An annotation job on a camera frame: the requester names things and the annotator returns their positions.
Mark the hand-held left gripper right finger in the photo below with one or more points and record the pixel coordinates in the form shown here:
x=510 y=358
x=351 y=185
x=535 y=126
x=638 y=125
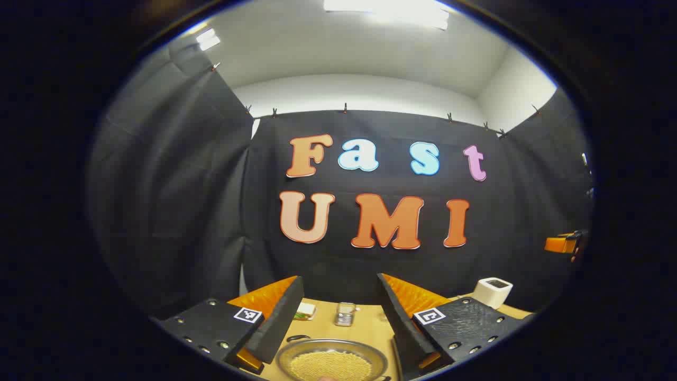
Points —
x=402 y=328

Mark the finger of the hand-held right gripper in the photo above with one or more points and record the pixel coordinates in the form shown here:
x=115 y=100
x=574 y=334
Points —
x=559 y=245

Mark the pile of soybeans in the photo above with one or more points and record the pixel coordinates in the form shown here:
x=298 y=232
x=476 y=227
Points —
x=330 y=366

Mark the white toaster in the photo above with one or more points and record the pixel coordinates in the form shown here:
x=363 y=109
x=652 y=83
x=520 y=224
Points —
x=492 y=292

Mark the ceiling light panel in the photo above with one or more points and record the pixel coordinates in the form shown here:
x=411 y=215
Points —
x=208 y=39
x=391 y=10

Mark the small white plate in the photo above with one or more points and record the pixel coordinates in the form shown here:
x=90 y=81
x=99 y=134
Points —
x=307 y=308

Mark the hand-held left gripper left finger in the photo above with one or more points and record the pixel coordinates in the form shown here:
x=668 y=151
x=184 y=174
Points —
x=283 y=317

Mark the black backdrop cloth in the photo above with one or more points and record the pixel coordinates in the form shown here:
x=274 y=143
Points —
x=185 y=211

